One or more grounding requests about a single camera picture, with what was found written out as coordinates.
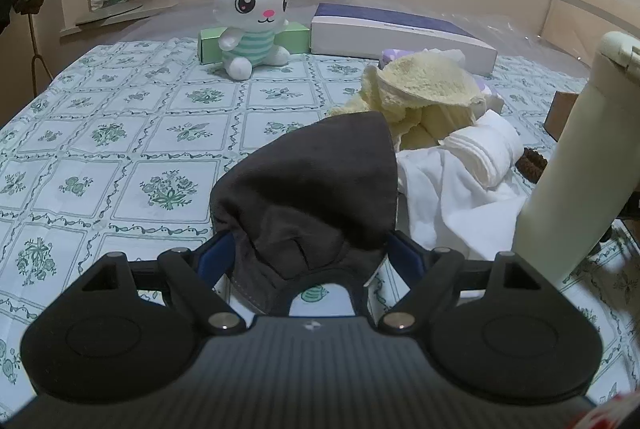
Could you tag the green floral bed sheet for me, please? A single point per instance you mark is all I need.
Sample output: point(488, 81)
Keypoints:
point(125, 149)

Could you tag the brown hair scrunchie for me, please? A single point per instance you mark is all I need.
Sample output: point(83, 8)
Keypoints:
point(532, 164)

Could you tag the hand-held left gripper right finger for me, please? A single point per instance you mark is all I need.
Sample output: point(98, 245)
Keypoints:
point(400, 254)

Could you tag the yellow fluffy towel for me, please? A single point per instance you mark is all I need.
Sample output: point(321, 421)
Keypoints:
point(425, 81)

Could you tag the brown cardboard box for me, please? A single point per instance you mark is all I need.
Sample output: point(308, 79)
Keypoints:
point(555, 114)

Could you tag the white and blue flat box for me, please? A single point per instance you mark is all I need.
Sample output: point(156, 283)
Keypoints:
point(380, 36)

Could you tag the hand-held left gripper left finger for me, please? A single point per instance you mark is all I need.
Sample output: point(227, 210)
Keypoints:
point(216, 255)

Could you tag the wooden headboard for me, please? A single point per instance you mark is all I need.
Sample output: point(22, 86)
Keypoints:
point(575, 24)

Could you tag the cream insulated bottle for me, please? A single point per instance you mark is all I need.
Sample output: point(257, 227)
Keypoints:
point(575, 169)

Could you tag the green cardboard box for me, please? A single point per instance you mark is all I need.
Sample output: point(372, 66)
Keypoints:
point(295, 36)

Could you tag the purple and white cloth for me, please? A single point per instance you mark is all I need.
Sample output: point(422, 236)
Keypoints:
point(392, 55)

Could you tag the thin white cloth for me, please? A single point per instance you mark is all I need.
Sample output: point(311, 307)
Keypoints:
point(450, 204)

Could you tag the red patterned cloth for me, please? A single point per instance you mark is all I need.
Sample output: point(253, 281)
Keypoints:
point(612, 411)

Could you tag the dark grey cloth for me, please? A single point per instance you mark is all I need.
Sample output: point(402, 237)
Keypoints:
point(310, 179)

